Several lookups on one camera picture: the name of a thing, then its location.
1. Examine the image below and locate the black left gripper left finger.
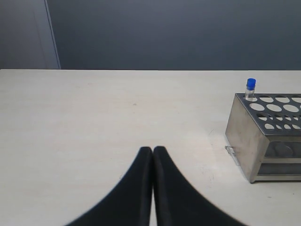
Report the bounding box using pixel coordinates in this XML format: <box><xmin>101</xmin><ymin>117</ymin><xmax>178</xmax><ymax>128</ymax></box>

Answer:
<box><xmin>68</xmin><ymin>147</ymin><xmax>152</xmax><ymax>226</ymax></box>

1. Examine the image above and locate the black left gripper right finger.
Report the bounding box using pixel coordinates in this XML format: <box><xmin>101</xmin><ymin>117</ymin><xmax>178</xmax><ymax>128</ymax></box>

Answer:
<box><xmin>153</xmin><ymin>146</ymin><xmax>238</xmax><ymax>226</ymax></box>

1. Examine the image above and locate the blue-capped tube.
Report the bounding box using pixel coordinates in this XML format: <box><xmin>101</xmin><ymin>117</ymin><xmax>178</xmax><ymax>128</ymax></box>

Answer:
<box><xmin>245</xmin><ymin>78</ymin><xmax>256</xmax><ymax>101</ymax></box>

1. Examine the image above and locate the stainless steel test tube rack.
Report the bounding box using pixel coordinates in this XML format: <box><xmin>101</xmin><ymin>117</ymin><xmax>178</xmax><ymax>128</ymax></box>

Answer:
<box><xmin>225</xmin><ymin>93</ymin><xmax>301</xmax><ymax>183</ymax></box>

